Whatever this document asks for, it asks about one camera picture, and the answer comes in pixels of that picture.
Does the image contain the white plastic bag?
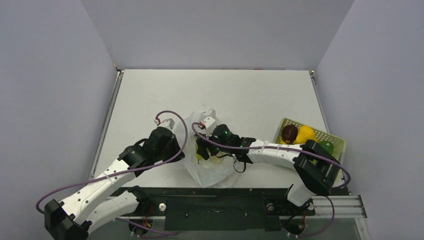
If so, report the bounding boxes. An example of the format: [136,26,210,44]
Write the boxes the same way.
[181,106,239,188]

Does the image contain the yellow fake fruit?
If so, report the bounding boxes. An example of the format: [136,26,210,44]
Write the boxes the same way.
[293,125,317,145]

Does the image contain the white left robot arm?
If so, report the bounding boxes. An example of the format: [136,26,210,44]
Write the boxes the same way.
[44,123,185,240]

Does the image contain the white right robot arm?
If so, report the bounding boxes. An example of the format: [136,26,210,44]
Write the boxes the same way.
[191,122,341,214]

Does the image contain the dark purple fake fruit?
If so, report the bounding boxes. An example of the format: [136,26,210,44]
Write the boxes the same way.
[280,124,299,145]

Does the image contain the green halved fake fruit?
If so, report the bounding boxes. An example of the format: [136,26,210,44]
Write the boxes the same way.
[319,140,335,155]

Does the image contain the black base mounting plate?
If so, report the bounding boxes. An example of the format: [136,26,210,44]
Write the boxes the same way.
[127,187,316,231]

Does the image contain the yellow-green perforated plastic basket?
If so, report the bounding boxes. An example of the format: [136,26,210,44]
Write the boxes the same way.
[273,117,347,165]

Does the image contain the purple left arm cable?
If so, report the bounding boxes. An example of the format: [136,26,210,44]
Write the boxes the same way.
[35,110,189,215]

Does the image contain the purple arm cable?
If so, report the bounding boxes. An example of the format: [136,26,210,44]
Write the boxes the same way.
[191,122,351,190]
[35,110,189,215]

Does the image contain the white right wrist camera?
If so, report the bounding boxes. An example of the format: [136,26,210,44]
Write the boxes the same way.
[200,116,217,132]

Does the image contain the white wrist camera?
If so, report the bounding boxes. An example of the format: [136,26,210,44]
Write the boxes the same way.
[200,116,217,132]
[158,118,175,132]

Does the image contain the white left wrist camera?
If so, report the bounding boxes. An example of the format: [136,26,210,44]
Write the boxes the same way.
[158,118,175,132]

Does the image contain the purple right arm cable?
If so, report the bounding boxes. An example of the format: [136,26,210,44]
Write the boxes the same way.
[191,122,351,190]

